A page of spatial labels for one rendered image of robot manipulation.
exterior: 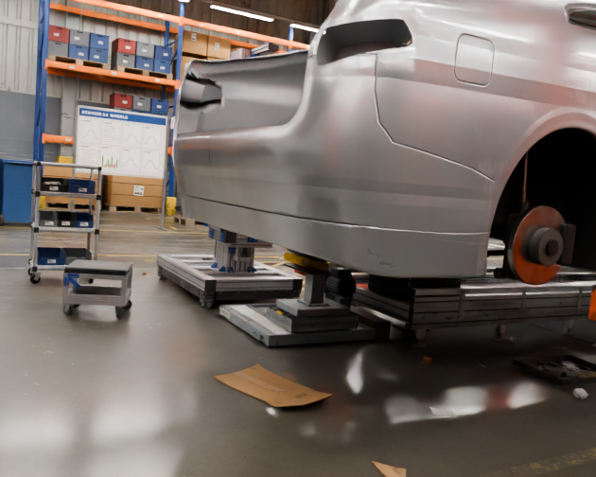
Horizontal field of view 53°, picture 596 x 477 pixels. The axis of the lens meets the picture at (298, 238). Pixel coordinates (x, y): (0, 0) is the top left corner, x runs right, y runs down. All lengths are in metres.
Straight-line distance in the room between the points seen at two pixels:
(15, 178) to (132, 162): 1.78
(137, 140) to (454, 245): 8.37
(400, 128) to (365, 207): 0.27
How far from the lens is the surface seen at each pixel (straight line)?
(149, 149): 10.13
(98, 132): 9.95
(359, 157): 1.86
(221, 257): 5.00
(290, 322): 3.71
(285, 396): 2.91
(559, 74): 2.42
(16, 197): 9.59
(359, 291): 4.43
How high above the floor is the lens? 1.03
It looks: 6 degrees down
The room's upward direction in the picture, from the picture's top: 5 degrees clockwise
